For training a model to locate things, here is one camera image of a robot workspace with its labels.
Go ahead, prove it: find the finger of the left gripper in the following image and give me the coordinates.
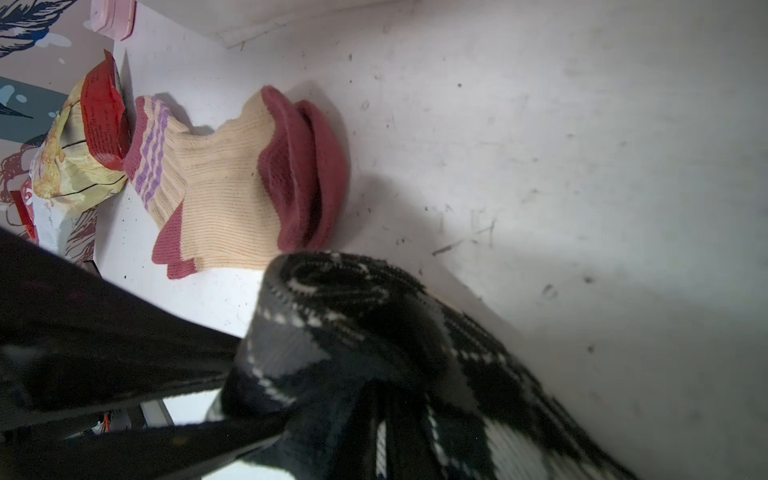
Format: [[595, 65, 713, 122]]
[[1, 232, 240, 431]]

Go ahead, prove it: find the beige maroon striped sock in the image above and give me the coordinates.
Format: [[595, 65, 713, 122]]
[[124, 86, 350, 280]]

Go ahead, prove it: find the black grey argyle sock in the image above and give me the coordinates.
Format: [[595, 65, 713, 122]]
[[207, 252, 631, 479]]

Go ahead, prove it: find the pink rectangular case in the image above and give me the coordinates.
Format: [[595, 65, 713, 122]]
[[84, 0, 137, 41]]

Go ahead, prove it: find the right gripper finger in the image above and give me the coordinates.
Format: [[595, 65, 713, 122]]
[[1, 415, 285, 479]]

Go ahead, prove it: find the red snack chip bag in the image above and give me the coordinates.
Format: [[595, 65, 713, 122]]
[[1, 52, 131, 266]]

